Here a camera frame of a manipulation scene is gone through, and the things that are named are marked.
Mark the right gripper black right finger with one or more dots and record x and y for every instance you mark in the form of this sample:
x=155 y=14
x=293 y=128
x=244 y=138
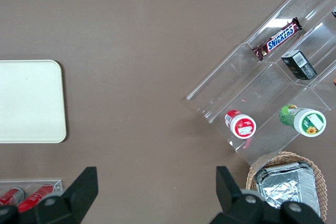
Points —
x=236 y=208

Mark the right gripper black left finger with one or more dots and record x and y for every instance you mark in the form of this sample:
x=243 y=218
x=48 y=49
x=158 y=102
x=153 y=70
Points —
x=73 y=200

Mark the light wicker basket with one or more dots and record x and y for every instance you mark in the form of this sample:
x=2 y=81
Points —
x=278 y=157

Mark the cream rectangular tray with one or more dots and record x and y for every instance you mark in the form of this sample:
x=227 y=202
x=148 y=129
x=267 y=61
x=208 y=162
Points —
x=29 y=100

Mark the red cola bottle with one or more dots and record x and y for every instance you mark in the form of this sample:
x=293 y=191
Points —
x=10 y=196
x=35 y=197

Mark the clear acrylic bottle rack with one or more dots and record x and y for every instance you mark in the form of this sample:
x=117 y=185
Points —
x=31 y=182

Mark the aluminium foil container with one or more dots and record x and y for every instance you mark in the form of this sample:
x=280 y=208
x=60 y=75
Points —
x=283 y=187

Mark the red white yogurt bottle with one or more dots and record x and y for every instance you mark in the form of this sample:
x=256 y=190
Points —
x=244 y=127

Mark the green white-capped bottle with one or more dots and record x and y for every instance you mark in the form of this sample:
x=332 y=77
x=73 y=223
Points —
x=309 y=123

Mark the clear acrylic stepped shelf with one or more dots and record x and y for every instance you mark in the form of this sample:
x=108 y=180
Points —
x=262 y=82

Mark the small black carton box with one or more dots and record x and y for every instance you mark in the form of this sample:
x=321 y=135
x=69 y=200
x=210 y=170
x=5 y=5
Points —
x=299 y=65

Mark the Snickers chocolate bar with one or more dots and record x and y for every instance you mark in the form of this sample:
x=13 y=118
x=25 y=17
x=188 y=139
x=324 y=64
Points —
x=279 y=37

